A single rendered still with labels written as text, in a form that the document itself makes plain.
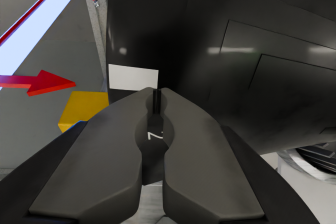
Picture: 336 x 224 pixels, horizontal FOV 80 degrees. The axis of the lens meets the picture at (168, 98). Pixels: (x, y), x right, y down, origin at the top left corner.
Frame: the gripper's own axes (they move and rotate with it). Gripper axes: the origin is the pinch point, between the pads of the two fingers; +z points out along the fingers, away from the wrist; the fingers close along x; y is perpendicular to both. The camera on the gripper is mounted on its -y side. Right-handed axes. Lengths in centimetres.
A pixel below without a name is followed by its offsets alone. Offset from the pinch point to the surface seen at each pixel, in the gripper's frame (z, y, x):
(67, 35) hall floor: 136, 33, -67
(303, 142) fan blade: 3.0, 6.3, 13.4
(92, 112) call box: 22.3, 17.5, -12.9
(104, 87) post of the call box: 37.0, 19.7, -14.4
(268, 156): 38, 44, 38
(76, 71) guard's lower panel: 101, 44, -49
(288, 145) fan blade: 3.0, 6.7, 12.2
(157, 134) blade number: 1.6, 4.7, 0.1
